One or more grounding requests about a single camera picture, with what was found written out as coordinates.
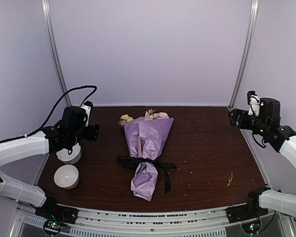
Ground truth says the right aluminium corner post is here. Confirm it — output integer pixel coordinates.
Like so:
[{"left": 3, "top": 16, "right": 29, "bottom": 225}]
[{"left": 228, "top": 0, "right": 259, "bottom": 110}]

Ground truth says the aluminium front rail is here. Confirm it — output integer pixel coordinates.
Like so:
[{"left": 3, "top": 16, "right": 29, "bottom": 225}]
[{"left": 16, "top": 190, "right": 293, "bottom": 237}]

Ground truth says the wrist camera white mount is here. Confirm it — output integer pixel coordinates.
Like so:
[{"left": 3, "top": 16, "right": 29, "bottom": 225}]
[
  {"left": 80, "top": 101, "right": 93, "bottom": 127},
  {"left": 247, "top": 90, "right": 260, "bottom": 117}
]

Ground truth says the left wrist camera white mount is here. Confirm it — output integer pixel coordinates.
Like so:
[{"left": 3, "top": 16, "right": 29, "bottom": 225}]
[{"left": 80, "top": 101, "right": 93, "bottom": 127}]

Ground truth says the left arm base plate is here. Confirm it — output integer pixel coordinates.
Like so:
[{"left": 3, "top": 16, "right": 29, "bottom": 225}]
[{"left": 34, "top": 205, "right": 78, "bottom": 224}]

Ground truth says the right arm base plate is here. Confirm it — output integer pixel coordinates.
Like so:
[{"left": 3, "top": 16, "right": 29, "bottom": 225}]
[{"left": 225, "top": 204, "right": 268, "bottom": 224}]

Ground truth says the fallen green stem piece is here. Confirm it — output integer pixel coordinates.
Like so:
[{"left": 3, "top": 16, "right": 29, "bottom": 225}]
[{"left": 226, "top": 172, "right": 233, "bottom": 187}]

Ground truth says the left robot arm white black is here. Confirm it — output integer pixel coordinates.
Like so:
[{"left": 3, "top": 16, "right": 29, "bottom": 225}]
[{"left": 0, "top": 101, "right": 99, "bottom": 219}]

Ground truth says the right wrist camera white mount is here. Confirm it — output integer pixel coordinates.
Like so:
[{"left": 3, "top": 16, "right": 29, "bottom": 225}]
[{"left": 247, "top": 90, "right": 260, "bottom": 117}]

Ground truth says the pink rose flower stem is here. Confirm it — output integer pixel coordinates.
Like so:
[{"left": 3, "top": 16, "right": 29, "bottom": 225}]
[{"left": 148, "top": 109, "right": 169, "bottom": 120}]

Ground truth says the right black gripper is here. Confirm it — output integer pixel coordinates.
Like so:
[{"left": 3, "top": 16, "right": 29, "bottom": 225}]
[{"left": 228, "top": 109, "right": 268, "bottom": 137}]

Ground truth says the purple pink wrapping paper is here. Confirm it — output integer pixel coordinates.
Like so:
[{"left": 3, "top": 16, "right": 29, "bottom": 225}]
[{"left": 123, "top": 111, "right": 175, "bottom": 202}]

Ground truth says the white round bowl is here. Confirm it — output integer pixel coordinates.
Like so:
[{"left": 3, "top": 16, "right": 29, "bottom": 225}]
[{"left": 54, "top": 164, "right": 79, "bottom": 190}]

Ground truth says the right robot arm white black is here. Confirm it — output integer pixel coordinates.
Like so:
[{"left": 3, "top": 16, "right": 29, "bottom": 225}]
[{"left": 228, "top": 91, "right": 296, "bottom": 218}]

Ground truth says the cream rose flower stem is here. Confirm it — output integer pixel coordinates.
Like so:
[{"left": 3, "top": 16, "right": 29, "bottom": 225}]
[{"left": 118, "top": 114, "right": 134, "bottom": 127}]

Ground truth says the aluminium corner post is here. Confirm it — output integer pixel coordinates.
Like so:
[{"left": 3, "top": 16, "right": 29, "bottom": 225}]
[
  {"left": 41, "top": 0, "right": 67, "bottom": 93},
  {"left": 228, "top": 0, "right": 259, "bottom": 110}
]

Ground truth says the black printed ribbon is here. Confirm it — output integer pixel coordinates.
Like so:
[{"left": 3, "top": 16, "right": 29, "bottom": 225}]
[{"left": 116, "top": 156, "right": 177, "bottom": 201}]

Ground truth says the left aluminium corner post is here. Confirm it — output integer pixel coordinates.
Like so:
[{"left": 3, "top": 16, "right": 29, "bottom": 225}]
[{"left": 41, "top": 0, "right": 67, "bottom": 93}]

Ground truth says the white scalloped bowl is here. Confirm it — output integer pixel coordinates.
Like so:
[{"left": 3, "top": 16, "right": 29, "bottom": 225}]
[{"left": 56, "top": 143, "right": 82, "bottom": 165}]

